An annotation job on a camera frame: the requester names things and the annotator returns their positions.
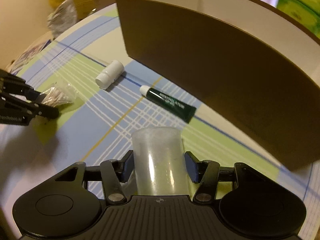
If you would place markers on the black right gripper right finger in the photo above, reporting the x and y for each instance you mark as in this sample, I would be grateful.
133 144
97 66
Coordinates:
204 173

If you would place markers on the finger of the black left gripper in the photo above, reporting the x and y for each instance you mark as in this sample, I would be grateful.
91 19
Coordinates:
37 107

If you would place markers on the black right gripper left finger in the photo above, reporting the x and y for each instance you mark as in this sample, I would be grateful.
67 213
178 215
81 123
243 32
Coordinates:
113 174

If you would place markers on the bag of cotton swabs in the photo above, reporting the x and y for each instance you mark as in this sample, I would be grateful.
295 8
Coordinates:
57 94

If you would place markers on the green lip gel tube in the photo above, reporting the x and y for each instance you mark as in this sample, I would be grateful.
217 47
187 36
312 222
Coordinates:
173 105

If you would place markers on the small white cylinder bottle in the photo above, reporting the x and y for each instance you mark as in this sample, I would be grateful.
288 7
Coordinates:
109 74

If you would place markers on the crumpled plastic bag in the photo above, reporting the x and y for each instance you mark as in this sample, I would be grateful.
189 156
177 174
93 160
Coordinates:
64 17

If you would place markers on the brown cardboard box white inside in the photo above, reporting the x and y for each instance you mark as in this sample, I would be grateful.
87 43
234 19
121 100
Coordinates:
245 59

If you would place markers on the green tissue pack stack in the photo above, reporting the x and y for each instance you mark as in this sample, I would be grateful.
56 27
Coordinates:
306 12

